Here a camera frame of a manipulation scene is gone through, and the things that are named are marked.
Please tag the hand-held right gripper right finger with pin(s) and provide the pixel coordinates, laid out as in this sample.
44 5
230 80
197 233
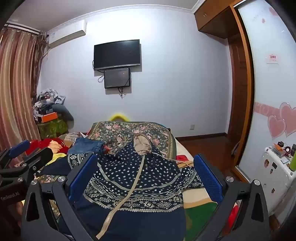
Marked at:
208 176

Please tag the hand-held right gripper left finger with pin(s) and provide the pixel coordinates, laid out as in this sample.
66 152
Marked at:
82 174

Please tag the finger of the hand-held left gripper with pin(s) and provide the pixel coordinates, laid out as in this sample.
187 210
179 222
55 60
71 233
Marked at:
39 155
19 147

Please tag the navy patterned zip hoodie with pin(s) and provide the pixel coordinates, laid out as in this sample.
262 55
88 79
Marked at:
143 166

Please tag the red cloth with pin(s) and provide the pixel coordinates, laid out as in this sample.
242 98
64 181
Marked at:
44 142

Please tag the blue jeans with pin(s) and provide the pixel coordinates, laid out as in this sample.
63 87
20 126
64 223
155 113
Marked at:
84 146

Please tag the green patterned cloth cover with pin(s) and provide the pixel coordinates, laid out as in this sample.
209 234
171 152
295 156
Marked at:
52 129

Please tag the cream printed bed blanket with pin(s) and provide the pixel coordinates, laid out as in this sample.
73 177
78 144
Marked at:
199 213

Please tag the grey bag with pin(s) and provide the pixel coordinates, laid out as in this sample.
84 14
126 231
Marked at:
236 150

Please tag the orange box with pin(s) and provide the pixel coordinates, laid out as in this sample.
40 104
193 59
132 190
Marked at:
49 117

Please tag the grey cushion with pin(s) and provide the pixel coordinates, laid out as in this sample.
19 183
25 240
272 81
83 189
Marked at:
66 114

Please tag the pile of mixed clutter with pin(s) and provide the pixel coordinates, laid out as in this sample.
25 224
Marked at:
46 99

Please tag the dark floral blanket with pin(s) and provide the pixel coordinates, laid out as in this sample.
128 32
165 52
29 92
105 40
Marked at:
120 132

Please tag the striped pink curtain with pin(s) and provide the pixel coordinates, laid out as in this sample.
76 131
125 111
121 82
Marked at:
16 88

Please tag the yellow plush item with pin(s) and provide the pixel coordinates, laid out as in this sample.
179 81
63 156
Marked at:
119 117

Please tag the white fridge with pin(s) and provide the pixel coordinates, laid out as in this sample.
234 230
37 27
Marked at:
277 183

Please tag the small cardboard box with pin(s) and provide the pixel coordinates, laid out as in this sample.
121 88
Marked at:
278 150

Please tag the brown wooden wardrobe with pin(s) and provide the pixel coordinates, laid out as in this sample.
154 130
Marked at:
240 97

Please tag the green bottle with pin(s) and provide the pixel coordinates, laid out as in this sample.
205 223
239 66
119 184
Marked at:
293 162

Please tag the pink heart stickers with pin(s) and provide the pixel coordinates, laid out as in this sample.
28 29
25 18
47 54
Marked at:
279 122

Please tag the white sliding wardrobe door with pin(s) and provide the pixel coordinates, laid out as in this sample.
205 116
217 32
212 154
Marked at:
266 92

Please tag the white air conditioner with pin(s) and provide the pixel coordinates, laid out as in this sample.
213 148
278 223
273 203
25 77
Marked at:
67 33

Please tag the red label sticker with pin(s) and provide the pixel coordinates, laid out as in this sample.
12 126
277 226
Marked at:
272 58

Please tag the small black wall monitor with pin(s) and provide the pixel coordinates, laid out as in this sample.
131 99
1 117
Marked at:
116 78

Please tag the large black wall television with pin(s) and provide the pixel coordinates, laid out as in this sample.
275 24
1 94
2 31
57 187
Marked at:
116 55

